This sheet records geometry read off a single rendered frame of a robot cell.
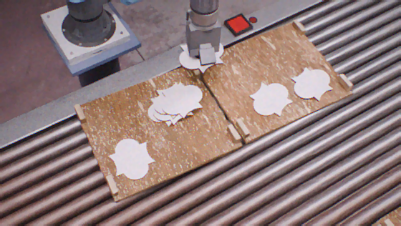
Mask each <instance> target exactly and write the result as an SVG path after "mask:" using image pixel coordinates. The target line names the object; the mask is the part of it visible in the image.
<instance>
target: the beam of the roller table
mask: <svg viewBox="0 0 401 226"><path fill-rule="evenodd" d="M328 1H331V0H278V1H276V2H274V3H272V4H270V5H268V6H266V7H264V8H262V9H258V10H256V11H254V12H252V13H250V14H248V15H246V16H245V17H246V18H247V19H249V18H250V17H256V18H257V22H256V23H254V24H253V23H251V24H252V26H253V29H252V30H250V31H248V32H246V33H245V34H242V35H240V36H237V37H235V36H234V35H232V33H231V31H230V30H229V29H228V28H227V27H226V26H225V25H223V26H222V29H221V42H220V43H221V45H222V46H223V49H227V48H229V47H230V46H233V45H236V44H238V43H240V42H242V41H244V40H246V39H248V38H250V37H252V36H256V35H257V34H260V33H261V32H263V31H266V30H267V29H270V28H271V27H273V26H277V25H279V24H281V23H283V22H285V21H287V20H289V19H291V18H294V17H295V16H298V15H300V14H303V13H304V12H306V11H308V10H311V9H313V8H314V7H316V6H321V5H322V4H324V3H326V2H328ZM180 45H187V44H186V42H185V43H183V44H180ZM180 45H177V46H174V47H173V48H171V49H169V50H167V51H164V52H162V53H161V54H156V55H155V56H153V57H150V58H149V59H146V60H145V61H143V62H138V63H137V64H135V65H132V66H131V67H128V68H126V69H124V70H120V71H119V72H117V73H114V74H112V75H110V76H108V77H106V78H104V79H101V80H99V81H96V82H94V83H92V84H90V85H88V86H85V87H83V88H80V89H78V90H76V91H73V92H72V93H70V94H67V95H64V96H62V97H60V98H58V99H55V100H54V101H52V102H49V103H47V104H43V105H42V106H40V107H37V108H35V109H33V110H31V111H29V112H26V113H23V114H20V115H19V116H17V117H15V118H13V119H10V120H8V121H6V122H2V123H1V124H0V152H3V151H4V150H6V149H11V148H12V147H14V146H16V145H18V144H21V143H22V142H24V141H26V140H28V139H32V138H34V137H35V136H38V135H40V134H42V133H44V132H46V131H48V130H51V129H54V128H55V127H58V126H59V125H61V124H64V123H65V122H68V121H71V120H73V119H75V118H77V114H76V112H75V111H74V105H76V104H86V103H88V102H91V101H92V100H95V99H98V98H100V97H103V96H105V95H109V94H112V93H114V92H118V91H119V90H121V89H124V88H127V87H131V86H134V85H136V84H139V83H140V82H144V81H145V80H148V79H153V78H155V77H158V76H160V75H162V74H165V73H167V72H170V71H174V70H176V69H179V68H181V67H182V66H181V65H180V62H179V56H180V54H182V53H183V50H182V49H181V48H180Z"/></svg>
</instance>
